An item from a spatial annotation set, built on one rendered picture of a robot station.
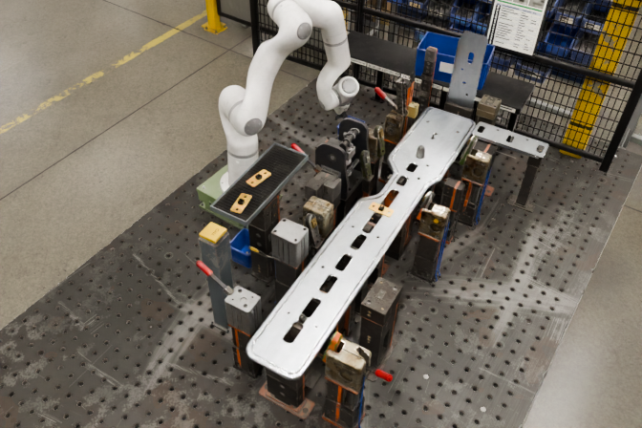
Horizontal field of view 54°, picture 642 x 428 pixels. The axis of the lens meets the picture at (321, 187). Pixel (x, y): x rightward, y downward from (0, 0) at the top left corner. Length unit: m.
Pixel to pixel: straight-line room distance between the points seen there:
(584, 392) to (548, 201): 0.88
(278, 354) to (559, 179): 1.63
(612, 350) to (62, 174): 3.15
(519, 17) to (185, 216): 1.59
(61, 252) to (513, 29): 2.50
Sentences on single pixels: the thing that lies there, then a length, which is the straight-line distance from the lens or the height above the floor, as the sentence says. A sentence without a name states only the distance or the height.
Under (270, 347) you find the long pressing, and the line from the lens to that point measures 1.83.
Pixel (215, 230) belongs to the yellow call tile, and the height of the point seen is 1.16.
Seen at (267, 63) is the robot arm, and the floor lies 1.36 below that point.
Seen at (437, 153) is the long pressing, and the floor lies 1.00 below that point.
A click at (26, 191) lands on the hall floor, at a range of 4.04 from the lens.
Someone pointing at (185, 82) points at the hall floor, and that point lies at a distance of 4.67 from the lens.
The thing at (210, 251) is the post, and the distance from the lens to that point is 1.92.
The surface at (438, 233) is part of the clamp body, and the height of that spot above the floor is 0.96.
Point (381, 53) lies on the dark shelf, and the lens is 2.95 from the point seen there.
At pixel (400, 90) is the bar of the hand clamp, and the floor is 1.18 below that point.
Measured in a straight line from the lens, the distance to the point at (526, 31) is 2.81.
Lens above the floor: 2.54
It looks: 43 degrees down
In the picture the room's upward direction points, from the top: 1 degrees clockwise
